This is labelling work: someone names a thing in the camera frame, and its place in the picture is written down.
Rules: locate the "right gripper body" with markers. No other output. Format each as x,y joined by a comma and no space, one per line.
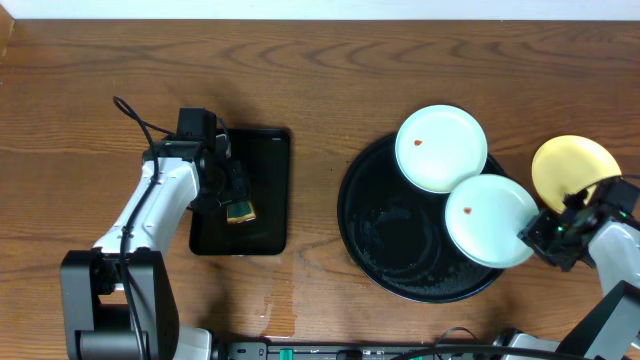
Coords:
555,239

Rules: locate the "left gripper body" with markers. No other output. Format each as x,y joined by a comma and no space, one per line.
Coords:
238,187

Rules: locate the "green and yellow sponge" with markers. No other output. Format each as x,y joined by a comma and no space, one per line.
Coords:
240,212

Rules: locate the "yellow plate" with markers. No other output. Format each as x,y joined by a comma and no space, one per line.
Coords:
566,165

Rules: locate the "light blue plate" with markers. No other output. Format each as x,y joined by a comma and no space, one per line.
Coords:
439,146
484,215

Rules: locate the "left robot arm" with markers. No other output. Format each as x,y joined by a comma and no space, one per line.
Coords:
117,299

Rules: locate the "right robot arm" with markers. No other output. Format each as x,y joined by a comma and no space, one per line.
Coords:
612,327

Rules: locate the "black rectangular tray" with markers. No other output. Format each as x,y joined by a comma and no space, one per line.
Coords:
265,156

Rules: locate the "black round tray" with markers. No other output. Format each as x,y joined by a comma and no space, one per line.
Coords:
396,233

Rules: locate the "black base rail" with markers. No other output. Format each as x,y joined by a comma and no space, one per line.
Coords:
257,350

